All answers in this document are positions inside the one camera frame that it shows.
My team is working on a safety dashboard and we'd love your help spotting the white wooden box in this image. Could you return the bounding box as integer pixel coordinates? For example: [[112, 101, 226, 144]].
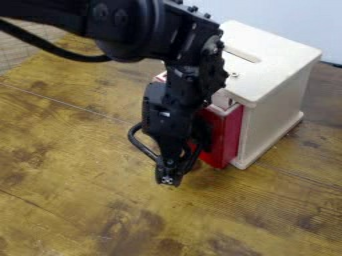
[[208, 20, 321, 169]]

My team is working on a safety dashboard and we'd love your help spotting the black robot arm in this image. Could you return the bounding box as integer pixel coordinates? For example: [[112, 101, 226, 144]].
[[0, 0, 228, 186]]

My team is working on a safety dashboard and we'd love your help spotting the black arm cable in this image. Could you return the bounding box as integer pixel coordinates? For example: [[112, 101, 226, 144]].
[[0, 19, 112, 63]]

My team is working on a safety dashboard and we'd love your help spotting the black drawer handle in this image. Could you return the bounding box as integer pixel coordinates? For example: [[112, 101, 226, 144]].
[[126, 122, 204, 174]]

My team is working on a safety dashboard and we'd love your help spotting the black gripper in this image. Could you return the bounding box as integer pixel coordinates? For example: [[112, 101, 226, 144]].
[[141, 82, 202, 187]]

